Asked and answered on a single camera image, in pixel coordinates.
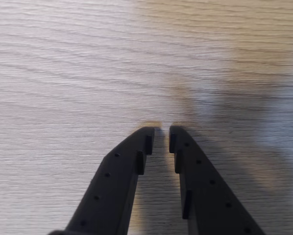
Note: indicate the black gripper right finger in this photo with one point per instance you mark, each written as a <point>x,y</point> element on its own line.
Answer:
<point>205,195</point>

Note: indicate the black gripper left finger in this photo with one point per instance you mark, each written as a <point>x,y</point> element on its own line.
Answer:
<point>112,191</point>

